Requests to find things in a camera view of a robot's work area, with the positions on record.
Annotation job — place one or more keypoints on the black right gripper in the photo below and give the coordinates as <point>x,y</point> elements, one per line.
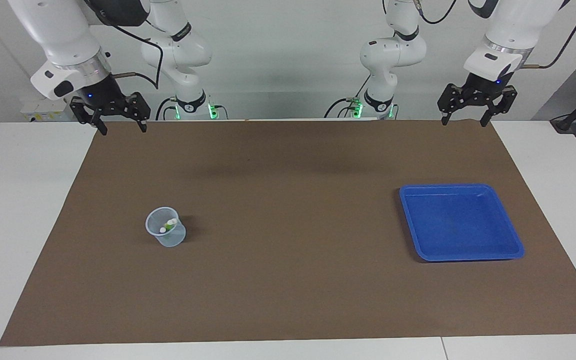
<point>105,97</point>

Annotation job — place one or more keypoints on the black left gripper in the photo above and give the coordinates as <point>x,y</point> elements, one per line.
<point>480,92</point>

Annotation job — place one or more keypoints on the green pen white cap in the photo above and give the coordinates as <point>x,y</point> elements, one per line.
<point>171,222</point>

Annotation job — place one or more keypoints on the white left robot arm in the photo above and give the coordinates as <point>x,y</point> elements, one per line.
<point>508,25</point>

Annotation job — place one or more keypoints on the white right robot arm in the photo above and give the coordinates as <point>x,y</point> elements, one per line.
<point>63,30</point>

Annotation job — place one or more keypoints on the blue plastic tray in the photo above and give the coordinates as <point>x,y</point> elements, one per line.
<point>460,225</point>

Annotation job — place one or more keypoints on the clear plastic cup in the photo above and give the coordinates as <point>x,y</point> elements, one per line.
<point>168,239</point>

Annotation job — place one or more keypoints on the brown table mat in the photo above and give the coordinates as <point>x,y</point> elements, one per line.
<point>288,280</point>

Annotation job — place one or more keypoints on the white wall box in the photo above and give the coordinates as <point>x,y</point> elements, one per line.
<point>43,107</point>

